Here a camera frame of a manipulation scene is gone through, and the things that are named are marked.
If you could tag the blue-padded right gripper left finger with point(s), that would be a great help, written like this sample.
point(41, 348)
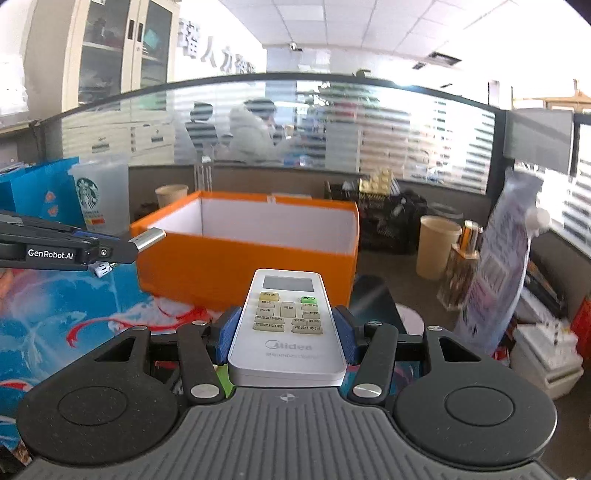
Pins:
point(201, 346)

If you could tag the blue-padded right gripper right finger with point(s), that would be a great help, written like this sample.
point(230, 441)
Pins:
point(372, 348)

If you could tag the white Midea remote control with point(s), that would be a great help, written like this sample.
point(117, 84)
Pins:
point(286, 335)

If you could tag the silver USB flash drive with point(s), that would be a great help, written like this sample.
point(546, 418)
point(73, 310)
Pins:
point(147, 239)

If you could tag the blue paper gift bag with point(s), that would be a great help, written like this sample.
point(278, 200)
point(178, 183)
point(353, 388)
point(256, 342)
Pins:
point(45, 191)

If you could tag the anime AGON desk mat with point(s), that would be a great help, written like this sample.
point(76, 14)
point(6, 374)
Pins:
point(49, 319)

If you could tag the Starbucks translucent plastic cup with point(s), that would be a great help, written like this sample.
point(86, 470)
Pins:
point(102, 187)

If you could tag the orange cardboard box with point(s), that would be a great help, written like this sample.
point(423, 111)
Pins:
point(215, 242)

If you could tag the amber glass perfume bottle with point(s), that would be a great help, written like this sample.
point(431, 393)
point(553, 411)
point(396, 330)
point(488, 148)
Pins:
point(461, 267)

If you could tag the black mesh desk organizer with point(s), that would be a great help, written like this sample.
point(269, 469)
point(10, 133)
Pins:
point(388, 223)

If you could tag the tall beige paper cup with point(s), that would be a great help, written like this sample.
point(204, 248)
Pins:
point(437, 235)

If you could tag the purple plastic refill pouch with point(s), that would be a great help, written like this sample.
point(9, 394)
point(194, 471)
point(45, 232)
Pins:
point(504, 255)

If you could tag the small beige paper cup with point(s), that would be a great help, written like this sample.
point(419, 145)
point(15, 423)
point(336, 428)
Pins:
point(168, 194)

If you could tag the gold chocolate box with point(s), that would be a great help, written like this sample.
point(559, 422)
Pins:
point(379, 182)

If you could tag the beige glass-door cabinet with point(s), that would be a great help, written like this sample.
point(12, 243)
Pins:
point(95, 74)

